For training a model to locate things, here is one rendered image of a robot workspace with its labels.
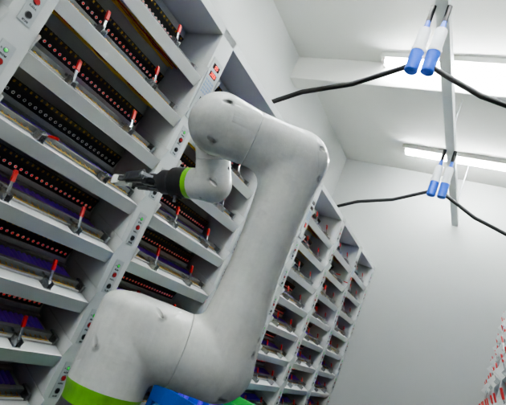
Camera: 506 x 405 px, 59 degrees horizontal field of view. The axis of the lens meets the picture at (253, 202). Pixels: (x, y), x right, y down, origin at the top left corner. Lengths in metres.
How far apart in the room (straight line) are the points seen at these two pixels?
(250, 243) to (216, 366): 0.22
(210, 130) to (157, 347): 0.38
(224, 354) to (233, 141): 0.37
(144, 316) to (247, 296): 0.17
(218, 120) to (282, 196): 0.18
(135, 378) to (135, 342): 0.06
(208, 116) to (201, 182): 0.46
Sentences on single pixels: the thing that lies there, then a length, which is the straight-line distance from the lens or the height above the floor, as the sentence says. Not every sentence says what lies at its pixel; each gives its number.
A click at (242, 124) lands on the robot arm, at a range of 0.81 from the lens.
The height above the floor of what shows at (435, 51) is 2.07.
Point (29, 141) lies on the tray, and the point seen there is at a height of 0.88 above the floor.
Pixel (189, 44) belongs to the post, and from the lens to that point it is 1.99.
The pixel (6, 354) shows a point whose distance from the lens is 1.57.
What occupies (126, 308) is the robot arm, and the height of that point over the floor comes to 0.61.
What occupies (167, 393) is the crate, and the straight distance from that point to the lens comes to 1.57.
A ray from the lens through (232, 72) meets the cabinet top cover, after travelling 2.15.
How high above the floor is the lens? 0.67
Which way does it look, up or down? 14 degrees up
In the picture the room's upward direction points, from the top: 23 degrees clockwise
